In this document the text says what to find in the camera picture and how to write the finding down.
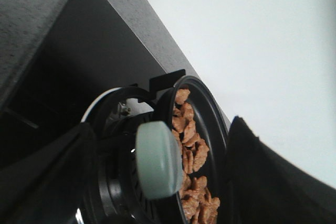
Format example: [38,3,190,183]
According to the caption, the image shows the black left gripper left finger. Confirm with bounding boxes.
[1,123,96,223]

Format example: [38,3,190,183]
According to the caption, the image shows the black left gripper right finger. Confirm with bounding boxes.
[218,116,335,223]

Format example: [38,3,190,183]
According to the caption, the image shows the left black pan support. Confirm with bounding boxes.
[75,69,186,224]

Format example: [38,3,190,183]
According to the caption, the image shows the brown meat pieces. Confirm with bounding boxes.
[172,88,221,223]

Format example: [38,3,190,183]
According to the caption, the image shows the black glass gas cooktop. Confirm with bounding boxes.
[0,0,184,172]

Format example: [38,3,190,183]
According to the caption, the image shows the left black gas burner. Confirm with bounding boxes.
[98,112,186,223]

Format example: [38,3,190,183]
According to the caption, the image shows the black frying pan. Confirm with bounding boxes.
[135,76,229,224]

